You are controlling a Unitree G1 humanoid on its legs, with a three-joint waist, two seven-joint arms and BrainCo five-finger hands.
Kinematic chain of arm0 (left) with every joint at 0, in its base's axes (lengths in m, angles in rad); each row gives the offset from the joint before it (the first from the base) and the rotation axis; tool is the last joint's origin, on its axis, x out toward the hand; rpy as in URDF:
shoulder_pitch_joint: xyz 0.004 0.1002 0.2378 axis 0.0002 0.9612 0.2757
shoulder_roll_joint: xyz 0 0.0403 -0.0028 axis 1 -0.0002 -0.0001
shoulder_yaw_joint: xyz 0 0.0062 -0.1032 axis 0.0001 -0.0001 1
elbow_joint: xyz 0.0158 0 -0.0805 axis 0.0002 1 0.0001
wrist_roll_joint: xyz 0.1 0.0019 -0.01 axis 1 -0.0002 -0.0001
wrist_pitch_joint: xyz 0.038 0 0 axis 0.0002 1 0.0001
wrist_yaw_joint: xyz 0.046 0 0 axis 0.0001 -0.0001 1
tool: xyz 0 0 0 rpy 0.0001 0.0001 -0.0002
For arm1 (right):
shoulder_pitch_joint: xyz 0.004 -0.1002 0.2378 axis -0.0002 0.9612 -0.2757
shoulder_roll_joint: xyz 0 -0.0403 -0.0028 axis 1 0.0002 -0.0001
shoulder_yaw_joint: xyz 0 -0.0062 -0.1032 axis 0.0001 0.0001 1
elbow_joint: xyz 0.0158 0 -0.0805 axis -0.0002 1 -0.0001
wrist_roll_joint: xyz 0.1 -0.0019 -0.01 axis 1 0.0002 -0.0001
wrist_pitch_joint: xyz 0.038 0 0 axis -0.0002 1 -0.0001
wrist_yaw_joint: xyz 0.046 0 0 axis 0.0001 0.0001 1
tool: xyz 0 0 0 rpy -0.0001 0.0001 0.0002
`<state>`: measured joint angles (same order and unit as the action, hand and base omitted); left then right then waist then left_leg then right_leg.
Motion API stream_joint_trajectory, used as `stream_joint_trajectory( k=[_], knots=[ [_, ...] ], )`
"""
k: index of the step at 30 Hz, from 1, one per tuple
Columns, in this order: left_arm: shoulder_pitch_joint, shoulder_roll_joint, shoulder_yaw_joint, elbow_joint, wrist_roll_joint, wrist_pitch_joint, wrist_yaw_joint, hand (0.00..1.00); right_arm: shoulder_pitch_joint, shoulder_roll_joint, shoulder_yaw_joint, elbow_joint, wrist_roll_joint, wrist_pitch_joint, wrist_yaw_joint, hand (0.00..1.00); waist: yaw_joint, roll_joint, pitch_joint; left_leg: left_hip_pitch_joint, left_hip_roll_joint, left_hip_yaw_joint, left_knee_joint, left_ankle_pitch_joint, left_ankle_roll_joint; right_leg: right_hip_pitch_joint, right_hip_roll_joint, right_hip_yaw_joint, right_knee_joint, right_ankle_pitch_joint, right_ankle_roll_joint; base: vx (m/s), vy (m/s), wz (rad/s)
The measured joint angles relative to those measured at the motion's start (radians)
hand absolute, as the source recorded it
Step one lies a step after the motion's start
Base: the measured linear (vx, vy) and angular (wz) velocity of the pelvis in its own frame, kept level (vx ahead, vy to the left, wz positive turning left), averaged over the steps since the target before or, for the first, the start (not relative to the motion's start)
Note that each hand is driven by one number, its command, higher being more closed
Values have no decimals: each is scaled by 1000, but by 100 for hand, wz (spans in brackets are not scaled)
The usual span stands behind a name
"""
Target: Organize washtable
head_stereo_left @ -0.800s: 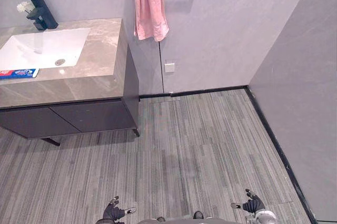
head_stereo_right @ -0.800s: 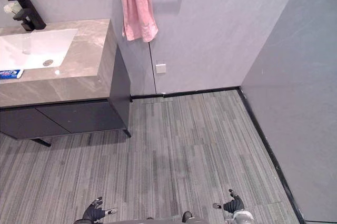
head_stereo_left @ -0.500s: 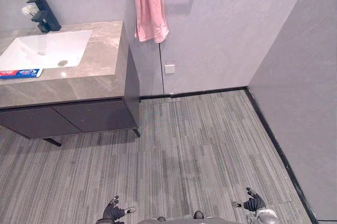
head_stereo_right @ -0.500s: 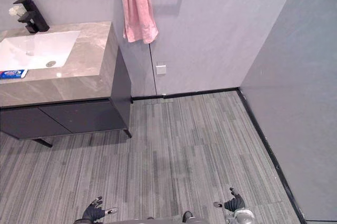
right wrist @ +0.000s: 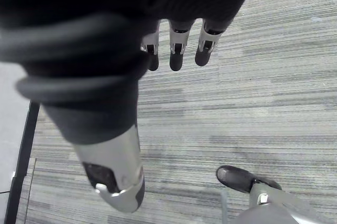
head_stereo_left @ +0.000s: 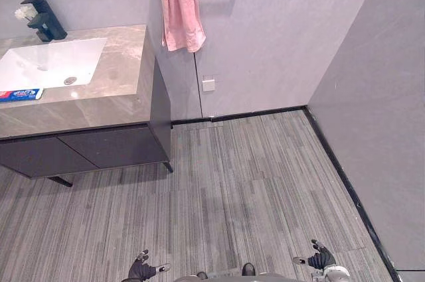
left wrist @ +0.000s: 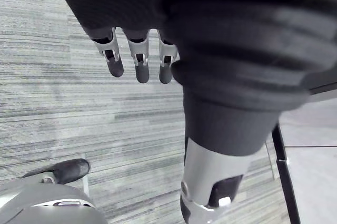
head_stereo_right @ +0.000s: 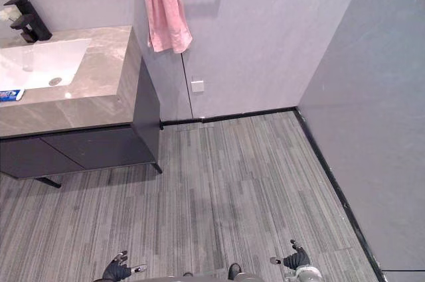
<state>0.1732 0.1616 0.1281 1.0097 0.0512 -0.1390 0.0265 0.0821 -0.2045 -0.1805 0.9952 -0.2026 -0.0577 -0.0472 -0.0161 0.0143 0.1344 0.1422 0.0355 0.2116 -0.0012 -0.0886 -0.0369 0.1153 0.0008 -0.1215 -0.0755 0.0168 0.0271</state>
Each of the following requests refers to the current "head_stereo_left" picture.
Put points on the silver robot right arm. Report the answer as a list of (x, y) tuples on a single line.
[(335, 275)]

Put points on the white wall socket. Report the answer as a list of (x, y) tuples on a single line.
[(208, 83)]

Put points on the red blue toothpaste tube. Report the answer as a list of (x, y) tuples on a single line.
[(23, 95)]

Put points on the dark robot left foot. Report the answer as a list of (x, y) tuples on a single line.
[(202, 275)]

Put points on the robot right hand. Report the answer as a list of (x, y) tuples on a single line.
[(320, 258)]

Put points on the black cabinet leg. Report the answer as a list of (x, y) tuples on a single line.
[(61, 181), (168, 166)]

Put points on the black baseboard strip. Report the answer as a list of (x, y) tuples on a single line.
[(352, 192), (252, 115)]

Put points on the round metal sink drain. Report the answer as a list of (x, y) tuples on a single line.
[(70, 80)]

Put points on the dark vanity cabinet marble top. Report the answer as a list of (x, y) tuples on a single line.
[(119, 63)]

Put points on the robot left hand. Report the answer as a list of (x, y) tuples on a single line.
[(141, 270)]

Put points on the pink hanging towel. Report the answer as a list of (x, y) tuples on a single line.
[(179, 10)]

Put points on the dark robot foot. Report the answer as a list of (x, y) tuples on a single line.
[(248, 268), (202, 275)]

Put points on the white rectangular sink basin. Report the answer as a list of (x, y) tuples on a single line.
[(50, 59)]

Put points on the dark robot right foot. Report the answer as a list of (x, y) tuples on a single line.
[(248, 268)]

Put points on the black basin faucet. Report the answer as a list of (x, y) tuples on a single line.
[(52, 20)]

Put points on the dark cabinet door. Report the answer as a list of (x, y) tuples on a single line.
[(116, 146), (40, 159)]

